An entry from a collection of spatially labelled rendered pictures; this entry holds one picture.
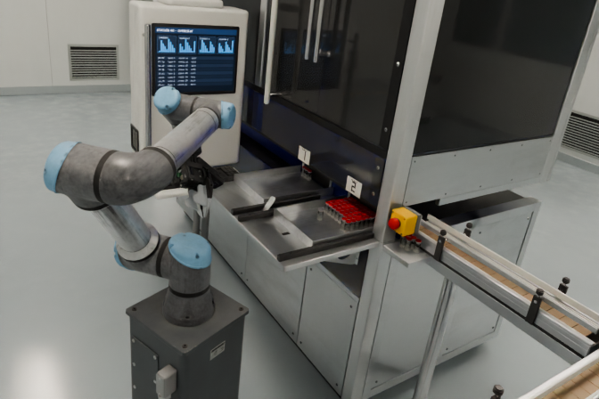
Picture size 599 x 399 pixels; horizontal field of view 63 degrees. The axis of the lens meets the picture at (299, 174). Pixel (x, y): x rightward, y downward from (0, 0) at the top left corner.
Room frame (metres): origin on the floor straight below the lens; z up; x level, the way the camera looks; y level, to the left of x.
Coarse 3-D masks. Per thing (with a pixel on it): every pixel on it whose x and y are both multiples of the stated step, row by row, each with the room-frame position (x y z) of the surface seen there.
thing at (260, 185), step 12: (276, 168) 2.05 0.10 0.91; (288, 168) 2.09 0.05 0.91; (240, 180) 1.89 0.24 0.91; (252, 180) 1.97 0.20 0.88; (264, 180) 1.98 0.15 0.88; (276, 180) 2.00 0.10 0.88; (288, 180) 2.01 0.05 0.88; (300, 180) 2.03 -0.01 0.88; (312, 180) 2.04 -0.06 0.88; (252, 192) 1.80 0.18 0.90; (264, 192) 1.85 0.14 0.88; (276, 192) 1.87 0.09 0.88; (288, 192) 1.88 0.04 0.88; (300, 192) 1.82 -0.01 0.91; (312, 192) 1.86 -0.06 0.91; (324, 192) 1.89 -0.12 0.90
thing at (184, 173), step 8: (200, 152) 1.36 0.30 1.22; (192, 160) 1.32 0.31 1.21; (184, 168) 1.27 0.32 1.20; (192, 168) 1.28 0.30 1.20; (200, 168) 1.29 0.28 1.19; (208, 168) 1.31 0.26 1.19; (176, 176) 1.29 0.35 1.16; (184, 176) 1.25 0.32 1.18; (192, 176) 1.25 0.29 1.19; (200, 176) 1.28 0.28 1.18; (176, 184) 1.27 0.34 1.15; (184, 184) 1.26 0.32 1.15; (192, 184) 1.29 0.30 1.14
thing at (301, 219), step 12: (300, 204) 1.72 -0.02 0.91; (312, 204) 1.76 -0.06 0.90; (324, 204) 1.79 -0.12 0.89; (276, 216) 1.64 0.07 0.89; (288, 216) 1.66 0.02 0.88; (300, 216) 1.68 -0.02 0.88; (312, 216) 1.69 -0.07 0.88; (324, 216) 1.70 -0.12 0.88; (288, 228) 1.57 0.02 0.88; (300, 228) 1.58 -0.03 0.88; (312, 228) 1.59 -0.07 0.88; (324, 228) 1.61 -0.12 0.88; (336, 228) 1.62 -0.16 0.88; (372, 228) 1.60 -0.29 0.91; (312, 240) 1.45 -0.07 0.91; (324, 240) 1.48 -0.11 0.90
